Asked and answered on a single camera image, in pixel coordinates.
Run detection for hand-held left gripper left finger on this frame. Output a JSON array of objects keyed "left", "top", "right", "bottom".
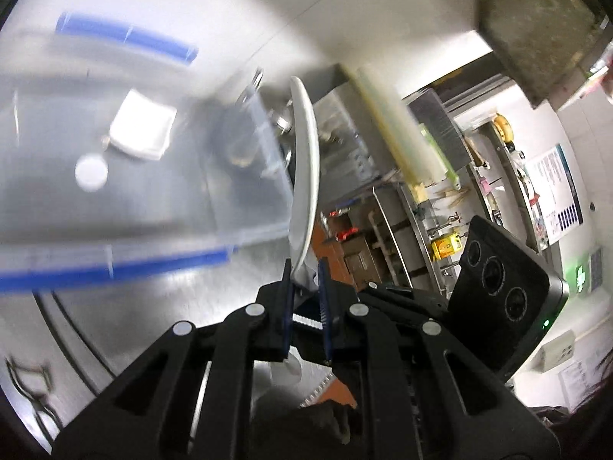
[{"left": 52, "top": 259, "right": 294, "bottom": 460}]

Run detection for small white round disc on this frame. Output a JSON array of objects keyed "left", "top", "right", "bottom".
[{"left": 75, "top": 154, "right": 108, "bottom": 191}]

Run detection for green exit sign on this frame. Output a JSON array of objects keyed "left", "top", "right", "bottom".
[{"left": 565, "top": 261, "right": 592, "bottom": 293}]

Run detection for small yellow box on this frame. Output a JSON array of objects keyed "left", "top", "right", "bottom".
[{"left": 431, "top": 235, "right": 463, "bottom": 262}]

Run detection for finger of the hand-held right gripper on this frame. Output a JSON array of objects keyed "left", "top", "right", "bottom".
[{"left": 366, "top": 283, "right": 451, "bottom": 321}]

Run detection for white wall switch box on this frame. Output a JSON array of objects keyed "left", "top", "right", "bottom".
[{"left": 534, "top": 330, "right": 578, "bottom": 372}]

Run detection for yellow cutting board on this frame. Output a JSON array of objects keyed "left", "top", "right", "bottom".
[{"left": 342, "top": 64, "right": 427, "bottom": 202}]

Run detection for grey ribbed metal panel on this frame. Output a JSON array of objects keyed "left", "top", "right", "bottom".
[{"left": 407, "top": 89, "right": 467, "bottom": 173}]

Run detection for white square dish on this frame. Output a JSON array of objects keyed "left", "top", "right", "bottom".
[{"left": 103, "top": 89, "right": 178, "bottom": 161}]

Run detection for brown cardboard box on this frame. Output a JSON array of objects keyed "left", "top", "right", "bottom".
[{"left": 342, "top": 240, "right": 384, "bottom": 288}]

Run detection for stainless steel water boiler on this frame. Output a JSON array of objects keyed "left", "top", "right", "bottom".
[{"left": 311, "top": 64, "right": 398, "bottom": 187}]

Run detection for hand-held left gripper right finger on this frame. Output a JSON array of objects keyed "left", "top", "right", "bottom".
[{"left": 316, "top": 259, "right": 561, "bottom": 460}]

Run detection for translucent white cutting board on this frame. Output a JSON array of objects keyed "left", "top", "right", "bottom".
[{"left": 354, "top": 67, "right": 453, "bottom": 185}]

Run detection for grey speckled slab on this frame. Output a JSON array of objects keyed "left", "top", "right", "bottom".
[{"left": 479, "top": 0, "right": 613, "bottom": 108}]

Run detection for clear plastic container blue handles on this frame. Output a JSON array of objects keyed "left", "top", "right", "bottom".
[{"left": 0, "top": 10, "right": 295, "bottom": 293}]

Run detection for metal shelf rack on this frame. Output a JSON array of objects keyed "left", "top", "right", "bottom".
[{"left": 371, "top": 184, "right": 417, "bottom": 288}]

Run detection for wall poster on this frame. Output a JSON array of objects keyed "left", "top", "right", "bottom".
[{"left": 531, "top": 144, "right": 585, "bottom": 245}]

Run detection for white rice paddle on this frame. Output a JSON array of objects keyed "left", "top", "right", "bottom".
[{"left": 268, "top": 76, "right": 321, "bottom": 389}]

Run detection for yellow round container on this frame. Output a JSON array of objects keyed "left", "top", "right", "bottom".
[{"left": 493, "top": 114, "right": 515, "bottom": 145}]

